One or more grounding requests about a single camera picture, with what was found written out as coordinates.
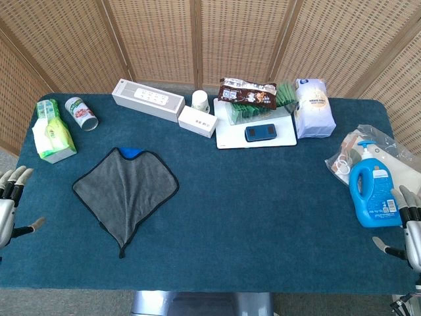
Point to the blue detergent pump bottle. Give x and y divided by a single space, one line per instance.
373 194

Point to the white paper cup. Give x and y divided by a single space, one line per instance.
200 100

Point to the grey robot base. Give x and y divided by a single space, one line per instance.
200 304

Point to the long white power strip box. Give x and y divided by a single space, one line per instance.
148 98

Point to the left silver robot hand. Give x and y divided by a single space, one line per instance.
7 210

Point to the clear plastic bag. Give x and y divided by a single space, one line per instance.
394 154

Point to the white paper sack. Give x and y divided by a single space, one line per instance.
314 112

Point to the green tissue pack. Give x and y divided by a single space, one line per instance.
54 138

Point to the wooden woven folding screen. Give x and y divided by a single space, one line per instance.
164 39

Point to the grey and blue cloth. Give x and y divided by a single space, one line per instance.
125 191

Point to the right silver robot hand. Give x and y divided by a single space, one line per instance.
412 237

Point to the brown snack bag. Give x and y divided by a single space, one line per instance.
248 93

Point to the white and green can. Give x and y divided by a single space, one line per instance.
82 113

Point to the blue table cloth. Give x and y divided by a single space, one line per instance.
230 214

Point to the blue whiteboard eraser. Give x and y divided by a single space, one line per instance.
260 133

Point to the clear box of green sachets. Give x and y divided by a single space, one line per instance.
246 113

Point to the small white cardboard box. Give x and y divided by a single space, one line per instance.
197 122

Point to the white whiteboard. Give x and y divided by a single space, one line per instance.
286 131

